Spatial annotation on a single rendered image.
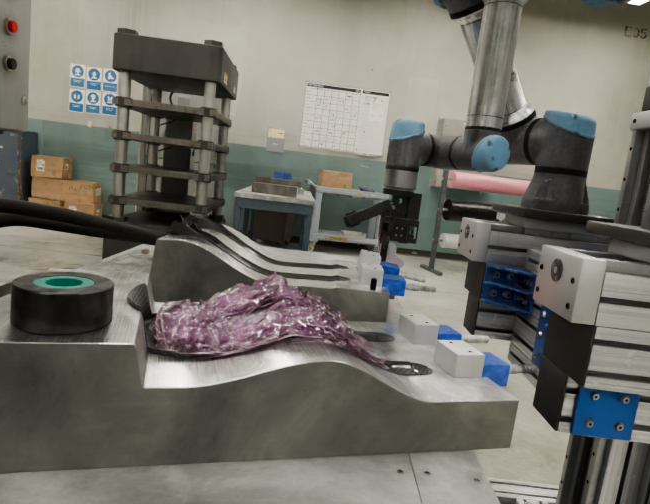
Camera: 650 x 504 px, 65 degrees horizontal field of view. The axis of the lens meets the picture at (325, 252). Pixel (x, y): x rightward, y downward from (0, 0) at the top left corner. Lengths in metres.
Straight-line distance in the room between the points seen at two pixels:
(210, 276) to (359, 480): 0.44
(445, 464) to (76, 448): 0.33
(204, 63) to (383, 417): 4.46
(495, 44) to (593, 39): 7.46
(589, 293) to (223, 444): 0.52
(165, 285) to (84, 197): 6.66
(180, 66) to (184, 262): 4.09
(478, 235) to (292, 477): 0.85
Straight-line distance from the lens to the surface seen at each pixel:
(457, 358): 0.61
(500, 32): 1.16
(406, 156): 1.15
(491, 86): 1.14
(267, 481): 0.48
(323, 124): 7.36
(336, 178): 6.78
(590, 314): 0.79
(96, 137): 7.84
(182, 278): 0.84
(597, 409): 0.89
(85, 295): 0.47
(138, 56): 4.97
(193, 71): 4.84
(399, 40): 7.66
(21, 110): 1.47
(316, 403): 0.49
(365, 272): 0.85
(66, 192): 7.58
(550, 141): 1.31
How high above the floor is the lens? 1.07
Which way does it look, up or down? 9 degrees down
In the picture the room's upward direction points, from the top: 7 degrees clockwise
